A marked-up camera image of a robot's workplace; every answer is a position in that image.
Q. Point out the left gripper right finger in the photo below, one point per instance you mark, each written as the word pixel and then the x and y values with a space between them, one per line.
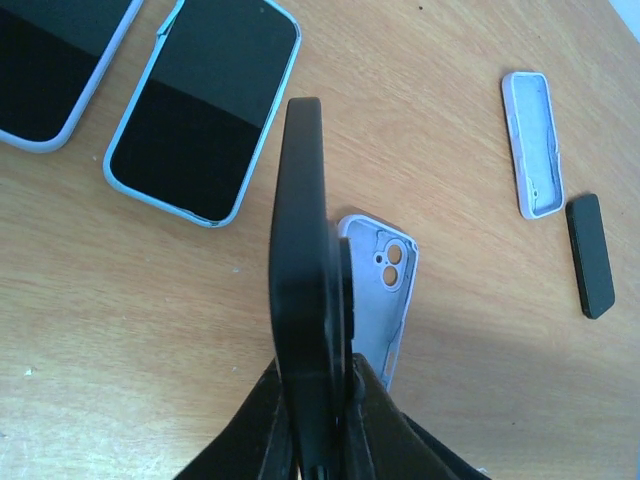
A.
pixel 381 442

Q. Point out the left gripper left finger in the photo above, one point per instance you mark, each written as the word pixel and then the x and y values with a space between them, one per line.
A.
pixel 257 442

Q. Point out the black phone case top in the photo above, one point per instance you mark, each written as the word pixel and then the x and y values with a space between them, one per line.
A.
pixel 306 296

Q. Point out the black phone case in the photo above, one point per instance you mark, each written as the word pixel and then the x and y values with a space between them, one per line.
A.
pixel 306 296
pixel 590 255

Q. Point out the black phone white edge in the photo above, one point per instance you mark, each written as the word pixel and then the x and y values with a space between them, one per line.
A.
pixel 200 110

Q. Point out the light blue phone case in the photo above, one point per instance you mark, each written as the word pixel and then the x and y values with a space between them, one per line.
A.
pixel 200 115

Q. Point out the lavender phone case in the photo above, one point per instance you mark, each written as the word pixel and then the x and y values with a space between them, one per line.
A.
pixel 65 100

